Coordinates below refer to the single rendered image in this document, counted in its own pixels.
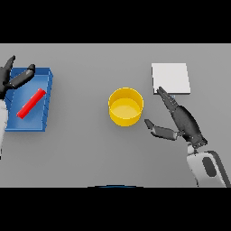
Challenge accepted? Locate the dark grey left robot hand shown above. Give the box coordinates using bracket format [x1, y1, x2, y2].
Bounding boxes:
[0, 54, 36, 101]

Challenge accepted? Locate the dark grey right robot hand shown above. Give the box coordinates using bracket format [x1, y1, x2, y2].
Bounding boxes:
[143, 86, 208, 150]

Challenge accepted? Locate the red beaker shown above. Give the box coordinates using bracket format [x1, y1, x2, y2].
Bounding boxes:
[16, 88, 47, 120]

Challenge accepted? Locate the pale square measuring scale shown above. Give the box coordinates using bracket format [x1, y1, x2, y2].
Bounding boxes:
[151, 62, 191, 96]

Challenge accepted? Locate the yellow bowl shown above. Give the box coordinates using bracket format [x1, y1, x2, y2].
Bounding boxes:
[107, 87, 145, 127]

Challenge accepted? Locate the blue tray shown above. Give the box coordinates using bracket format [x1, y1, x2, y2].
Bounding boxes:
[5, 67, 54, 133]

